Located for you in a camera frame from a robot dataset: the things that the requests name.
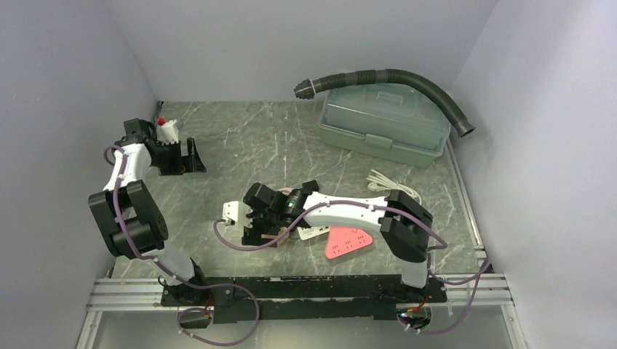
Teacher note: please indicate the green plastic storage box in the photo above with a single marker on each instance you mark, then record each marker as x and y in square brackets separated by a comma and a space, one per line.
[386, 121]

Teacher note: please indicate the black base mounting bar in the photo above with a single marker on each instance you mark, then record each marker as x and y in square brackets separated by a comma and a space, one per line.
[378, 297]

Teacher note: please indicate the round pink power socket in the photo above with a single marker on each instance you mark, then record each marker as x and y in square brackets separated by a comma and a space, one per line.
[278, 237]

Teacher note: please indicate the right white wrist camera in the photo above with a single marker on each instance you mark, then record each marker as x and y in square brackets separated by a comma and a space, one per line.
[235, 213]

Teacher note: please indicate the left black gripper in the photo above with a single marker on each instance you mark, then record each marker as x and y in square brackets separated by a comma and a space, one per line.
[179, 166]

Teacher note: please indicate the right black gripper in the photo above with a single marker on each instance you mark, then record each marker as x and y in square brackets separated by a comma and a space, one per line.
[252, 235]

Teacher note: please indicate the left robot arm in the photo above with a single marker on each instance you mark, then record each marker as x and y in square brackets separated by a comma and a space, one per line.
[125, 212]

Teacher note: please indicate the pink triangular power strip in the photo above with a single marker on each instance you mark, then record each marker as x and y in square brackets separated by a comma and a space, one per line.
[342, 240]

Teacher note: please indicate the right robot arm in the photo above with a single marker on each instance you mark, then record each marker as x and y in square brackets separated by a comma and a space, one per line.
[403, 223]

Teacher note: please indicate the aluminium frame rail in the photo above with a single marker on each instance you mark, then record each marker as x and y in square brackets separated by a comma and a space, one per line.
[145, 294]

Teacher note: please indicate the white power strip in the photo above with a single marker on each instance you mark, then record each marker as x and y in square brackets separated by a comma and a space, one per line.
[308, 233]

